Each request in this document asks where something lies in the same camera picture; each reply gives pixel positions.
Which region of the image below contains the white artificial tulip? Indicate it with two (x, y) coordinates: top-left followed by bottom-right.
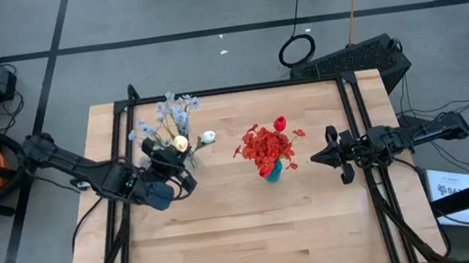
(191, 129), (219, 154)

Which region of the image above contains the white printed box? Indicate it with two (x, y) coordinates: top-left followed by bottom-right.
(422, 162), (469, 234)

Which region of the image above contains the coiled black cable long lead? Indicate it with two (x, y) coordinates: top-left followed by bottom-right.
(270, 0), (320, 71)

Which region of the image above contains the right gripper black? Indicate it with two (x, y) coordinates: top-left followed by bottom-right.
(306, 121), (365, 190)

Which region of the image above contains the teal glass vase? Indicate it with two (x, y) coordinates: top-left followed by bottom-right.
(262, 159), (286, 185)

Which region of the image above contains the black metal table frame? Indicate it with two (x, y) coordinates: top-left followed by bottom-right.
(47, 45), (451, 263)

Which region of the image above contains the cream artificial tulip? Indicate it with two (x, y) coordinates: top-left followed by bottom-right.
(171, 133), (194, 163)

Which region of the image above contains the red artificial flower bunch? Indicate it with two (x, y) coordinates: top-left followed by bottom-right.
(229, 119), (294, 173)
(257, 124), (312, 177)

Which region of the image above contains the black computer case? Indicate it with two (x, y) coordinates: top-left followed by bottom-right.
(285, 30), (417, 108)

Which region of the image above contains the white artificial flower bunch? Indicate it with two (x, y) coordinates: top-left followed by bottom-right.
(125, 112), (176, 164)
(151, 86), (210, 160)

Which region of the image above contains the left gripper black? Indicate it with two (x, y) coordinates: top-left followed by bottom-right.
(140, 131), (202, 204)

